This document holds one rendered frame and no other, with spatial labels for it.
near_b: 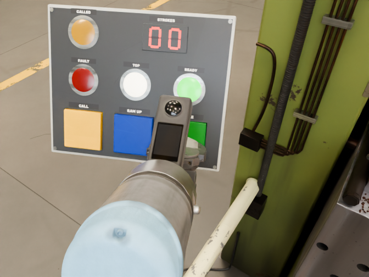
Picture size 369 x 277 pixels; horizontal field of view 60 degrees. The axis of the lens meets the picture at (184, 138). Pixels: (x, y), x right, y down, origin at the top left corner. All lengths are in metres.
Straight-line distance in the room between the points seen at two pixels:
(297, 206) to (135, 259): 0.84
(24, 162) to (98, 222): 1.89
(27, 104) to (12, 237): 1.09
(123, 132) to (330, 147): 0.51
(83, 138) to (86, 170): 1.31
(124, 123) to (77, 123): 0.09
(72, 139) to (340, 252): 0.60
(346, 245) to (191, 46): 0.51
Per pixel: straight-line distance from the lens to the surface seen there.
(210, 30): 0.58
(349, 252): 0.79
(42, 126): 2.34
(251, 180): 1.02
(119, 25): 0.61
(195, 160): 0.45
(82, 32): 0.63
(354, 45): 0.72
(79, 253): 0.26
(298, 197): 1.02
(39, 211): 1.86
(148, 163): 0.37
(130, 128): 0.61
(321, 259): 0.84
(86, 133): 0.64
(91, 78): 0.63
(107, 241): 0.25
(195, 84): 0.58
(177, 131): 0.43
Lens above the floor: 1.42
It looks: 44 degrees down
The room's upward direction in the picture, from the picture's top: straight up
